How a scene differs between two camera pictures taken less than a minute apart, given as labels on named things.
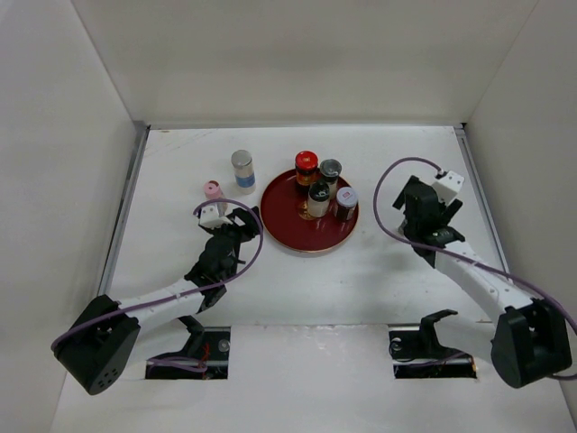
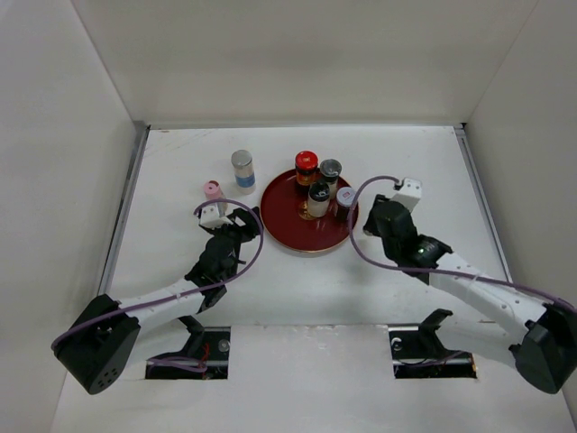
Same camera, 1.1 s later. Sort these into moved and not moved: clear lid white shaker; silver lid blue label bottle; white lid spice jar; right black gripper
Moved: right black gripper
Not moved: clear lid white shaker; white lid spice jar; silver lid blue label bottle
